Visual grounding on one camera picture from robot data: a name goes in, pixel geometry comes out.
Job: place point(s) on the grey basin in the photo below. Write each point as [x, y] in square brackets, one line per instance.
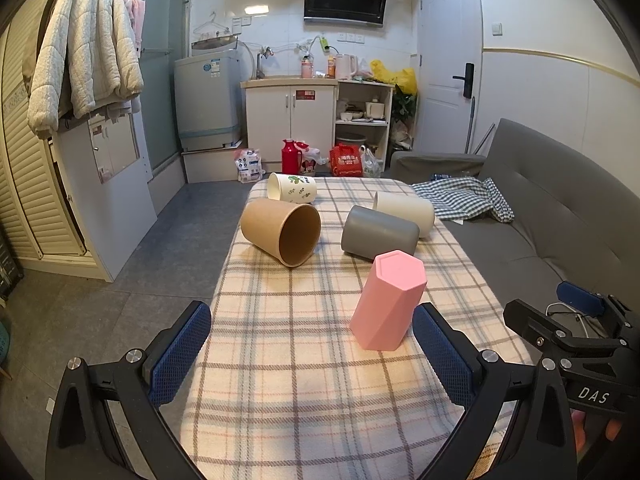
[351, 138]

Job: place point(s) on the orange bottle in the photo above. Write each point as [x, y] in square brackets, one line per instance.
[331, 67]

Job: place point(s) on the red shopping bag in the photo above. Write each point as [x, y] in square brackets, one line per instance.
[347, 162]

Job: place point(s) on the white sink cabinet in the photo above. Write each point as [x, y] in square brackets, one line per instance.
[290, 120]

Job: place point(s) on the mop stick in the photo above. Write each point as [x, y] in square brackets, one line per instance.
[469, 125]

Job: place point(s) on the white door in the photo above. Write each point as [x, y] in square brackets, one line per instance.
[440, 50]

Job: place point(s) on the white partition panel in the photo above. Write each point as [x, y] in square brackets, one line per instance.
[120, 210]

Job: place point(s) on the green plant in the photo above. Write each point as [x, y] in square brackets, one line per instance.
[405, 107]

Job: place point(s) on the white cup with green print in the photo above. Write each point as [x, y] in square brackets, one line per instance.
[295, 187]

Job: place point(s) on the white electric kettle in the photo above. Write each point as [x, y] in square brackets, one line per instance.
[345, 66]

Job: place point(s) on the grey cup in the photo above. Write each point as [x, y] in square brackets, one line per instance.
[375, 232]

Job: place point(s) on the white light switch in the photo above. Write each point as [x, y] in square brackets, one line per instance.
[496, 29]

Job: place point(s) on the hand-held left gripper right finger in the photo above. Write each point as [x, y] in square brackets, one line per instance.
[442, 355]

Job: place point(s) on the brown paper cup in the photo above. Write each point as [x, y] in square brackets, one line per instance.
[265, 225]

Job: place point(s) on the grey sofa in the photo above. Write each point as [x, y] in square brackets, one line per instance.
[550, 200]

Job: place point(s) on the louvred wardrobe door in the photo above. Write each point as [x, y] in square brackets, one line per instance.
[35, 195]

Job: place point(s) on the metal faucet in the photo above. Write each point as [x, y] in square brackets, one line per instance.
[260, 62]

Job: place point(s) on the white pot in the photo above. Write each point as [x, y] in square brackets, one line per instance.
[374, 110]

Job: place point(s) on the blue checked cloth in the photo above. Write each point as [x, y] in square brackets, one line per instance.
[465, 197]

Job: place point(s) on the pink garment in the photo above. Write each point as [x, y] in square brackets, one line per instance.
[137, 15]

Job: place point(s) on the plaid tablecloth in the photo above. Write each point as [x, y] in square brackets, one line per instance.
[300, 335]

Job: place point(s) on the white puffy jacket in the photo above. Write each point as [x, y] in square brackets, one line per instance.
[85, 45]

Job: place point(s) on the red thermos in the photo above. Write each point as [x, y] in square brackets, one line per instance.
[290, 157]

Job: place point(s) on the white plastic bag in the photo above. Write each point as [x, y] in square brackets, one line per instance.
[371, 164]

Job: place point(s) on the cream cup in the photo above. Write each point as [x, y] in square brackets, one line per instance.
[407, 210]

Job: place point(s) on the person's right hand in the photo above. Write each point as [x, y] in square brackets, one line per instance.
[579, 430]

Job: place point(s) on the washing machine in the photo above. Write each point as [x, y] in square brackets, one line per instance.
[207, 100]

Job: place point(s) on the yellow plastic bag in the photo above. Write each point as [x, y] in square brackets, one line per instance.
[400, 80]

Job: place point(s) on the white bag with red print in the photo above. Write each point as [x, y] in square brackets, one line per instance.
[311, 160]

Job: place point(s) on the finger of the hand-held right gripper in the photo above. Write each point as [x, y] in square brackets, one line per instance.
[537, 332]
[579, 297]

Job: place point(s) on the pink bottle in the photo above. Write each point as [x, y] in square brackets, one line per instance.
[306, 69]

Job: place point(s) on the white open shelf unit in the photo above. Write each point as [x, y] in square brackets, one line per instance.
[387, 110]

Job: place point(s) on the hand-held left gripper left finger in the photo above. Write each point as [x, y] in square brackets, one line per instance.
[180, 355]

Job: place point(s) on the pink hexagonal cup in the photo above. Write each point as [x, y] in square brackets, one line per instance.
[387, 300]

